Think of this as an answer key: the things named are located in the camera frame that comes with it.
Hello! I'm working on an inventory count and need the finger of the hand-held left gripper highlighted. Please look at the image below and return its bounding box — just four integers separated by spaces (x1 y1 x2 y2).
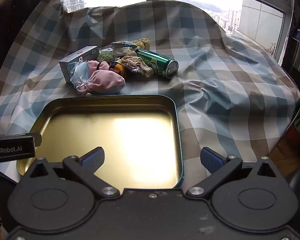
0 131 42 160

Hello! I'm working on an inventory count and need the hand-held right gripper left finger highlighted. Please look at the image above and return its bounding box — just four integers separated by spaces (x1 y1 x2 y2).
24 147 120 197

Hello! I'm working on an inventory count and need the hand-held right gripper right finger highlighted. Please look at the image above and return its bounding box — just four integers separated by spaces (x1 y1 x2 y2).
186 147 280 197

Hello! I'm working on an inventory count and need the gold metal tin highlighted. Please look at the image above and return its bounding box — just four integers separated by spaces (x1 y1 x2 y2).
16 95 184 190

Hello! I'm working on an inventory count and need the colourful patterned cloth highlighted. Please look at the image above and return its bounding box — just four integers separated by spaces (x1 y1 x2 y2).
108 59 127 77

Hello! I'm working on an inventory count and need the green scrub ball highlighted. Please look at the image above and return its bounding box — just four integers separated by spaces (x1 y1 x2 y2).
97 51 116 63

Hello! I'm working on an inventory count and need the white tissue pack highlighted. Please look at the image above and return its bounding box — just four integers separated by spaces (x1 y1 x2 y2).
111 40 138 56

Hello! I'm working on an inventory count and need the yellow terry cloth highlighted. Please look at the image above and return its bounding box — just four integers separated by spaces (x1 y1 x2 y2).
132 38 152 50

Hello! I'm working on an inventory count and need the pink velvet pouch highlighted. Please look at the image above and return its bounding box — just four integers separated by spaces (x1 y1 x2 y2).
77 69 126 97
87 60 110 73

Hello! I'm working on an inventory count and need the checkered tablecloth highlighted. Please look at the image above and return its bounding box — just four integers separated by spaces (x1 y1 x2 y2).
0 0 300 188

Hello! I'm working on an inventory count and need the blue face mask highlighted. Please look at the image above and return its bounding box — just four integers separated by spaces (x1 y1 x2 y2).
70 57 91 92

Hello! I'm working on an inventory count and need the grey cardboard box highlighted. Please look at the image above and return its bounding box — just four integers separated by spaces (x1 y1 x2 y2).
59 46 99 83

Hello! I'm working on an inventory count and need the beige loofah sponge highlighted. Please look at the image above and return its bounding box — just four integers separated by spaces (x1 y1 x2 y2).
120 55 154 78

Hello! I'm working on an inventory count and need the green drink can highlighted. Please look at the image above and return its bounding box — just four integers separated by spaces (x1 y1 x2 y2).
135 49 179 80

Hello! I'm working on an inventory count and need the ornate dark upholstered chair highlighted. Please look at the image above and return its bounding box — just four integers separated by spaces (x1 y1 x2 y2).
0 0 63 64

